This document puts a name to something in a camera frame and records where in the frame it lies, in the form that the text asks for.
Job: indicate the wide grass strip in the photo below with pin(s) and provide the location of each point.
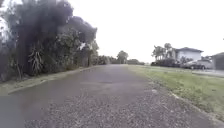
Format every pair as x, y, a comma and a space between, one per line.
186, 86

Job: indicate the grey side road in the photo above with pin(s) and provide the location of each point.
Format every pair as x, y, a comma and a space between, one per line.
213, 72

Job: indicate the lone round tree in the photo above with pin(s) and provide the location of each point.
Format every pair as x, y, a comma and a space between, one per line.
122, 56

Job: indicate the group of palm trees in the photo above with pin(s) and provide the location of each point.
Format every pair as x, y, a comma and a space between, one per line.
160, 51

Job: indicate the grey building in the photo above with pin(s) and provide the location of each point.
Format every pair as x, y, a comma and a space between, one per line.
219, 60

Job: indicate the low distant bushes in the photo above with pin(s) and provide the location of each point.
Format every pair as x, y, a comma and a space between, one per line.
134, 62

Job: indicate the car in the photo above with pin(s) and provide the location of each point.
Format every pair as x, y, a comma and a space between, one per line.
198, 64

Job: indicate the row of bushes and trees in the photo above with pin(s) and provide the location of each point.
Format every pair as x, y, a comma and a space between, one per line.
43, 40

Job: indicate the grey asphalt road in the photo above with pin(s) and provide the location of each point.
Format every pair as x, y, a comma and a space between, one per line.
106, 96

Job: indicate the white house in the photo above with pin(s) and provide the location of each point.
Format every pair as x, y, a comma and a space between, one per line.
189, 54

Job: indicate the narrow grass verge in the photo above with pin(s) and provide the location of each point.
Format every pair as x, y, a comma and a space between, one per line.
30, 82

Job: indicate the dark hedge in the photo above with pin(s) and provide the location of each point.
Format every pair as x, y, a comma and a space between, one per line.
166, 62

